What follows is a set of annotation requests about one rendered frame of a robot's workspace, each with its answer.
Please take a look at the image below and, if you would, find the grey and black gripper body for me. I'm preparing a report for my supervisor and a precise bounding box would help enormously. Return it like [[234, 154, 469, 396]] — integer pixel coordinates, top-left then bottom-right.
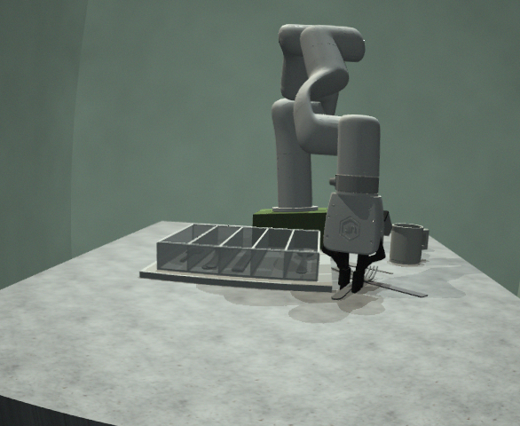
[[323, 191, 384, 255]]

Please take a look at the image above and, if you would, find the dark grey mug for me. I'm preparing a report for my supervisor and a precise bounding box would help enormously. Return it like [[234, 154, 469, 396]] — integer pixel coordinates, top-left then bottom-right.
[[390, 224, 429, 264]]

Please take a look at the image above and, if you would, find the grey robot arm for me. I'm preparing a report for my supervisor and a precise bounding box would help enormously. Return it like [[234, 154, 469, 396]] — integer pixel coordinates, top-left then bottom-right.
[[272, 24, 381, 212]]

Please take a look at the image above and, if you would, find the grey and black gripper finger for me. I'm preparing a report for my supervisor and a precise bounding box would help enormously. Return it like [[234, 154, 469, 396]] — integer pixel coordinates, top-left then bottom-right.
[[322, 245, 351, 290], [351, 238, 386, 293]]

